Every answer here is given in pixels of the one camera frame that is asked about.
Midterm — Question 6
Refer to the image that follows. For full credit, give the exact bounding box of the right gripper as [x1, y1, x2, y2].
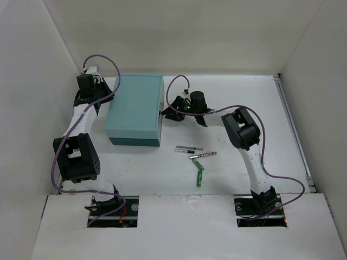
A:
[161, 96, 197, 122]

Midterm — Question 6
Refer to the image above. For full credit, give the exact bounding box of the silver eyeliner pencil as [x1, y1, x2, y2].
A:
[176, 146, 204, 151]

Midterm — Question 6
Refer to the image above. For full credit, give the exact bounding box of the black silver pencil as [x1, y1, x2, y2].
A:
[175, 149, 195, 154]

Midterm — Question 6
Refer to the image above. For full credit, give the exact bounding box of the red lip pencil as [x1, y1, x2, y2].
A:
[189, 152, 217, 160]

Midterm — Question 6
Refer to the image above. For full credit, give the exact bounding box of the green tube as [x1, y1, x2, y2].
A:
[192, 158, 204, 171]
[196, 170, 203, 187]

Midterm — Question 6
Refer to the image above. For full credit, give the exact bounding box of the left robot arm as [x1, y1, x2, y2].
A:
[53, 73, 114, 184]

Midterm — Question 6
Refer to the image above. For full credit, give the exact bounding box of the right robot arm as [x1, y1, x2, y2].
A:
[161, 91, 277, 215]

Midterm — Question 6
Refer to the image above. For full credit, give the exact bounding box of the teal drawer box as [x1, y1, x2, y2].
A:
[104, 74, 164, 147]

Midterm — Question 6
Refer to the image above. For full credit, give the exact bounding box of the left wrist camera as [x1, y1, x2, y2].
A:
[83, 64, 100, 75]

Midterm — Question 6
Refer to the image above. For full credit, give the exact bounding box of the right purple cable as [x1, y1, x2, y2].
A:
[165, 75, 306, 219]

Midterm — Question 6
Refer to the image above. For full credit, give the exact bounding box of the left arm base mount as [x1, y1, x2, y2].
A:
[85, 196, 139, 228]

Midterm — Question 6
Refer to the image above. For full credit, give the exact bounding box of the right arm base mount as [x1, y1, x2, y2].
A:
[234, 195, 287, 228]

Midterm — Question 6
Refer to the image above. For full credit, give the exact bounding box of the aluminium rail right edge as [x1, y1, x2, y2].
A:
[273, 74, 317, 193]

